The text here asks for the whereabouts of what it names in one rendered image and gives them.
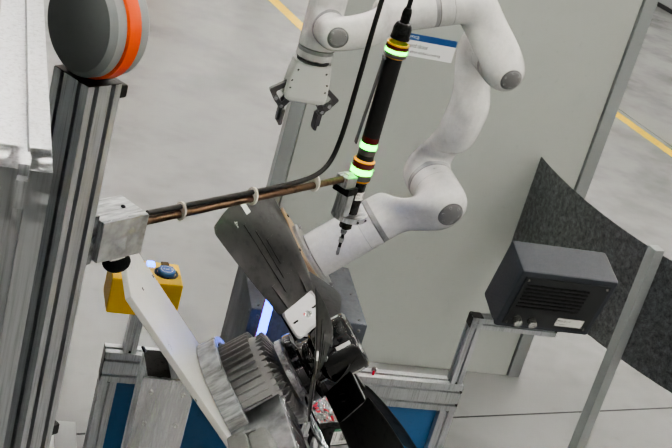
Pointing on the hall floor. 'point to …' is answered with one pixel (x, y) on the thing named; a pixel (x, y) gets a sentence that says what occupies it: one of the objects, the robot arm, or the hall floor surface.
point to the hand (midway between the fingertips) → (297, 120)
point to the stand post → (152, 361)
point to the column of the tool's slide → (61, 249)
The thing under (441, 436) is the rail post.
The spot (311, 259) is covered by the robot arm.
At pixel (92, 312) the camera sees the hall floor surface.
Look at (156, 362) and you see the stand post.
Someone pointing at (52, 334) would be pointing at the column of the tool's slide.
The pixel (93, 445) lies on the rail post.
